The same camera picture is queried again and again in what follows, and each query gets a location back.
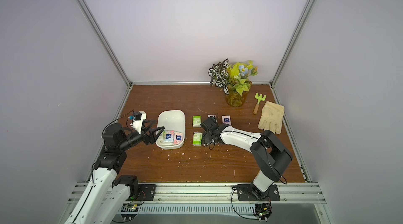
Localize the left circuit board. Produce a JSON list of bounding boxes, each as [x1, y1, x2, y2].
[[120, 205, 139, 223]]

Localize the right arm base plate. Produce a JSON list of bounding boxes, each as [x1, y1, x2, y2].
[[234, 184, 281, 202]]

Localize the green pocket tissue pack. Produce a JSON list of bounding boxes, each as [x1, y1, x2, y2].
[[192, 116, 202, 128]]

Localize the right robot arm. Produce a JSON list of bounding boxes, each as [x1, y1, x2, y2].
[[200, 117, 293, 194]]

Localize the green toy garden rake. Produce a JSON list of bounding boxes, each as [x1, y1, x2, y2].
[[253, 92, 267, 115]]

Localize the pink barcode tissue pack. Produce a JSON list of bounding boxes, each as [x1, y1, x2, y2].
[[173, 131, 184, 145]]

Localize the beige work glove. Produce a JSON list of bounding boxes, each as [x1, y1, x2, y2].
[[258, 101, 285, 134]]

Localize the potted artificial plant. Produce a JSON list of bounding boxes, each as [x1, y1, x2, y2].
[[208, 59, 258, 107]]

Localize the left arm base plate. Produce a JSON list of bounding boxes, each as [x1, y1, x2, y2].
[[130, 184, 156, 202]]

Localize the aluminium front rail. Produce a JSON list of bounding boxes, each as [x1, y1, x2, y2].
[[67, 181, 326, 205]]

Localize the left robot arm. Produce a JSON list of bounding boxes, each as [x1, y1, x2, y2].
[[66, 119, 165, 224]]

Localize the blue tempo tissue pack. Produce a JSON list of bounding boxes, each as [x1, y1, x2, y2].
[[163, 130, 175, 144]]

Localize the pink pocket tissue pack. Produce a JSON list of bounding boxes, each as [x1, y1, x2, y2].
[[221, 115, 232, 126]]

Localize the green edge tissue pack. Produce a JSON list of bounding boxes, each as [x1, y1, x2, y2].
[[158, 131, 165, 145]]

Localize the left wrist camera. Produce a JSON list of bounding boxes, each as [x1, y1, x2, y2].
[[129, 111, 147, 133]]

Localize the circuit board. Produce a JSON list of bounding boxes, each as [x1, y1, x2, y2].
[[254, 203, 273, 221], [120, 205, 139, 223]]

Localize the right circuit board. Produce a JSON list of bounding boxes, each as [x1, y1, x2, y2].
[[254, 203, 273, 221]]

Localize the white plastic storage box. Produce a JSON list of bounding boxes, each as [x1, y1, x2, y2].
[[156, 110, 185, 150]]

